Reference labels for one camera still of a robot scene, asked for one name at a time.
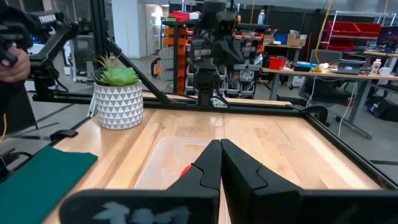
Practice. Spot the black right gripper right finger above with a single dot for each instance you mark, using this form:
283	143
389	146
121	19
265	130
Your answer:
245	177

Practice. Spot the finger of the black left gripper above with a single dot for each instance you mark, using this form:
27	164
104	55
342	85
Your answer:
237	53
224	51

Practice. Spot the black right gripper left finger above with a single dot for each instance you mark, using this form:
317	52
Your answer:
202	177

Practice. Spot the red toy apple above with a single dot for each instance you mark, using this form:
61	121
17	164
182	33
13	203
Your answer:
185	171

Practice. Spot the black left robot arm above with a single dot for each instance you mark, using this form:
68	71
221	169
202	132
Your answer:
205	84

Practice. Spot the orange parts drawer rack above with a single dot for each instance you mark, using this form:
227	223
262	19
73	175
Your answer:
183	56

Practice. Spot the small red box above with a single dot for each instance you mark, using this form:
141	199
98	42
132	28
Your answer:
276	63

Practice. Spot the clear plastic tub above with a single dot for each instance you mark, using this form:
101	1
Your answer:
161	161

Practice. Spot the grey office chair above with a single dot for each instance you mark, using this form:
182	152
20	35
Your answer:
326	62

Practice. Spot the succulent in white patterned pot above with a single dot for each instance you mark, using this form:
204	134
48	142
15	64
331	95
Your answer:
118	105

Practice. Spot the red storage bin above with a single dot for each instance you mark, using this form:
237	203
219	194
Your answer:
340	29
368	29

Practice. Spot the long grey desk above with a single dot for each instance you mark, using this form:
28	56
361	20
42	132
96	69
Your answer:
342	74

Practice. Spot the grey laptop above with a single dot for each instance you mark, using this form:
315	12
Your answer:
351	67

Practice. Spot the black table clamp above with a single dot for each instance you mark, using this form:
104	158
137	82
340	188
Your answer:
63	134

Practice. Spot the green folded cloth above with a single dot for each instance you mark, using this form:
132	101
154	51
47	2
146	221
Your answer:
40	186

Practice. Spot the person's hand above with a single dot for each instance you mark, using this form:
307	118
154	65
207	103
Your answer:
15	68

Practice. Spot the person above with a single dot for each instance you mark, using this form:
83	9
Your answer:
12	105

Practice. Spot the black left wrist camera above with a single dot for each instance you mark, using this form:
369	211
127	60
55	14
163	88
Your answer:
222	21

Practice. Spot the black aluminium table frame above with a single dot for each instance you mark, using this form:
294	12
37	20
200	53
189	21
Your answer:
248	109

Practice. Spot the black frame corner bracket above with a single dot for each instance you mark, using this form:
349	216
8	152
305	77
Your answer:
320	112

